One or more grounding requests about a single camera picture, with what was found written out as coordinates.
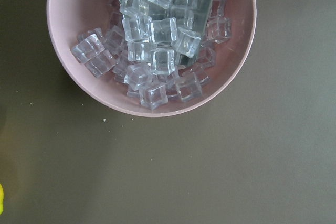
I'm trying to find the pink bowl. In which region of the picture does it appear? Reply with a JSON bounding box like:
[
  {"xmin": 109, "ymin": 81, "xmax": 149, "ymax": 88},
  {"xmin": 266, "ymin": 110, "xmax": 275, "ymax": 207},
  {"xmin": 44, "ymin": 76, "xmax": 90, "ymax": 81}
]
[{"xmin": 46, "ymin": 0, "xmax": 257, "ymax": 118}]

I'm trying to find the yellow lemon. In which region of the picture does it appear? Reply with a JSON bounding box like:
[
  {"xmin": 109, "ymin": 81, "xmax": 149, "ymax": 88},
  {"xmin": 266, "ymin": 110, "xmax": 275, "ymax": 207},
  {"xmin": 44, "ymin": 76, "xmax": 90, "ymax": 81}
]
[{"xmin": 0, "ymin": 184, "xmax": 4, "ymax": 215}]

